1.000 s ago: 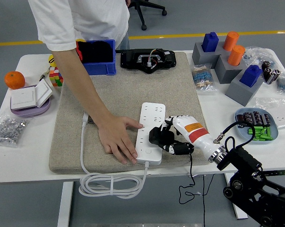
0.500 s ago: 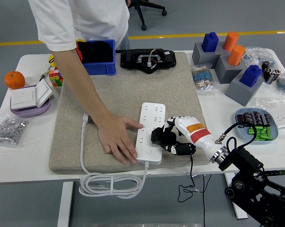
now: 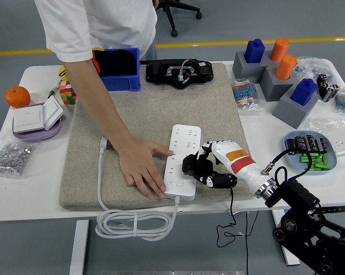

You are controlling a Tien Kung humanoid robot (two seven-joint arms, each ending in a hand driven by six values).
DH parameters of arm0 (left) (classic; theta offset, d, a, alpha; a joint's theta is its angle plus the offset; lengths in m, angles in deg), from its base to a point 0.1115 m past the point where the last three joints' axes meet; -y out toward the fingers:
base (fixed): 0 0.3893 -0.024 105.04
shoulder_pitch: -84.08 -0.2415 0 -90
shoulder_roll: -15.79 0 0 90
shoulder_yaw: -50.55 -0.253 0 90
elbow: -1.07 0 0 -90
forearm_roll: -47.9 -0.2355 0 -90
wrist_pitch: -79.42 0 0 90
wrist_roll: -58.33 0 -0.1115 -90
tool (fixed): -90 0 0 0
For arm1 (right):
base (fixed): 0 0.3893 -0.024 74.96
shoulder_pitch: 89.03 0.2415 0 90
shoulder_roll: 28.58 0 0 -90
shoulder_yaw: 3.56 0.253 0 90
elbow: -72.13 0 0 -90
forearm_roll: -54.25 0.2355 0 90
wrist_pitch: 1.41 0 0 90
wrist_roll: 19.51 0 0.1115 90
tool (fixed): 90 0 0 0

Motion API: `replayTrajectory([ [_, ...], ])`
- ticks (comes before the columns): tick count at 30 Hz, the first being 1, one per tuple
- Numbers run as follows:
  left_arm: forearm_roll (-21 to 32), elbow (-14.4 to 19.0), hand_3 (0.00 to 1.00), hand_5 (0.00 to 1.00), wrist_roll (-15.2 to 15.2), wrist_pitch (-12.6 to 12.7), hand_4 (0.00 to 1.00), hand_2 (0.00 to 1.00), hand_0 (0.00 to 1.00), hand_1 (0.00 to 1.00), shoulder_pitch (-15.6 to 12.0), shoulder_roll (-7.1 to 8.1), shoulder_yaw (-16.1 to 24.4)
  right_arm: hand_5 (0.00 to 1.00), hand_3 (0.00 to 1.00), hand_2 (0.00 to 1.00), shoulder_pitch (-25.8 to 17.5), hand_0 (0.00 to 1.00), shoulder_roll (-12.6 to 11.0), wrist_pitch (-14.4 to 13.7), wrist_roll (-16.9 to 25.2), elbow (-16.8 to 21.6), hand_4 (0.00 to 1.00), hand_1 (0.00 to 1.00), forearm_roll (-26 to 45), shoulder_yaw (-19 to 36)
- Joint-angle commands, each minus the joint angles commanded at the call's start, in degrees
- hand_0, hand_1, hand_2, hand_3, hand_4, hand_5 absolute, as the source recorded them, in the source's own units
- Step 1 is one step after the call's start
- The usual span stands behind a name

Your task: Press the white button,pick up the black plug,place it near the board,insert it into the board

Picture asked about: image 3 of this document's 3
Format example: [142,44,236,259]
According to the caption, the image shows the person's right hand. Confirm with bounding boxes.
[117,139,175,201]

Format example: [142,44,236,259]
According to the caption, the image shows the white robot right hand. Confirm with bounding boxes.
[197,139,272,195]

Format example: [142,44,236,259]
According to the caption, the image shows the black plug with cord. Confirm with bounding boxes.
[182,153,260,249]

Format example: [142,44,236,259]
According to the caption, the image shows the white power strip with cord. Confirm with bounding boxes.
[94,124,203,241]

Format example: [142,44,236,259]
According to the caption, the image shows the light blue plate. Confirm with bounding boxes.
[283,130,338,175]

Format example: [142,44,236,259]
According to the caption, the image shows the dark capacitor pack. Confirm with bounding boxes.
[305,134,319,152]
[294,136,308,154]
[316,137,330,154]
[285,137,298,155]

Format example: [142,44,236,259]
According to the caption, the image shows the grey-brown mat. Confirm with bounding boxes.
[59,62,260,212]

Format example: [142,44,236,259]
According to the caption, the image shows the bag of blue resistors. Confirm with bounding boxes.
[231,77,261,112]

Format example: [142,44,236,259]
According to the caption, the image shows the pile of green pegs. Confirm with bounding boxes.
[299,152,332,172]

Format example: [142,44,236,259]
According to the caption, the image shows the blue plastic bin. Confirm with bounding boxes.
[99,47,141,92]

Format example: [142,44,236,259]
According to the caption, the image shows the black electronic device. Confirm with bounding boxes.
[139,58,215,90]

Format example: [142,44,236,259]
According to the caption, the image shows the blue square peg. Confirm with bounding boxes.
[289,78,318,107]
[244,38,266,64]

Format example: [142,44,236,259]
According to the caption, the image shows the wide grey holder block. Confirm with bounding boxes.
[232,50,275,84]

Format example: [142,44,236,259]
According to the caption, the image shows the colourful puzzle cube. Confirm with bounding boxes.
[59,80,78,106]

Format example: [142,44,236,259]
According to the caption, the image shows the black pouch with red trim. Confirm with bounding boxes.
[91,49,138,77]

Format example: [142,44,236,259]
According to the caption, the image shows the white socket panel in bag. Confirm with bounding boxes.
[308,117,345,157]

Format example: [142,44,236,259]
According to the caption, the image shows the orange cylinder peg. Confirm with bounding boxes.
[275,54,298,81]
[269,38,290,62]

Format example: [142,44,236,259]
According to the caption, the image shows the purple round dish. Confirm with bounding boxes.
[11,101,62,143]

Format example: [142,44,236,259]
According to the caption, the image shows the black table control panel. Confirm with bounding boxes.
[320,205,345,213]

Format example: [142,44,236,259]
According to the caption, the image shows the clear crumpled plastic bag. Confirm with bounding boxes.
[294,56,338,84]

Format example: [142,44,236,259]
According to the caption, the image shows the bag of metal nuts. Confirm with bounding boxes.
[0,139,37,179]

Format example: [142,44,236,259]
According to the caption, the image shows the orange fruit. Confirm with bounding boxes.
[5,85,31,109]

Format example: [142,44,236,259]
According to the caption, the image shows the black office chair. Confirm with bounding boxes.
[154,0,203,37]

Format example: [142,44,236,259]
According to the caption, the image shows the person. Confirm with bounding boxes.
[34,0,175,201]

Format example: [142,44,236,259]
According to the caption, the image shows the thin black hanging cable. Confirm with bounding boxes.
[244,211,249,275]

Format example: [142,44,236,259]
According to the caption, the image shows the yellow ball with black strap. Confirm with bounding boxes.
[58,65,70,81]

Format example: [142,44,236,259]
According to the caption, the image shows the white wall switch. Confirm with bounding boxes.
[12,95,65,134]

